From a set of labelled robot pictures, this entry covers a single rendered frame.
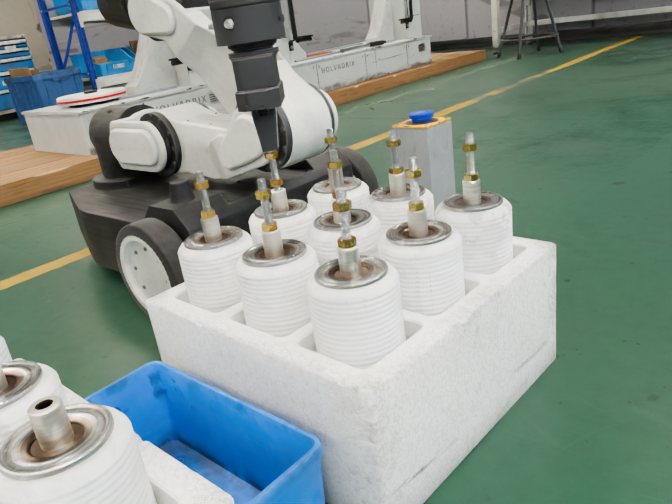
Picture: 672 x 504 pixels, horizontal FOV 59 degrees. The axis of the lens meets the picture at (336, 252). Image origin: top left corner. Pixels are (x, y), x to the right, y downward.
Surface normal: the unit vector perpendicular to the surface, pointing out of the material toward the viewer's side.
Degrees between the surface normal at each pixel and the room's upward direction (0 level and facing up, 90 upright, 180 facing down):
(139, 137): 90
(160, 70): 90
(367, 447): 90
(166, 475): 0
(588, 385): 0
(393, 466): 90
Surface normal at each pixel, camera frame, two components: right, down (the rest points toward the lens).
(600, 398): -0.13, -0.92
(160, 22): -0.65, 0.36
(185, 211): 0.44, -0.54
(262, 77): 0.03, 0.37
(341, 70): 0.75, 0.15
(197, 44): -0.37, 0.69
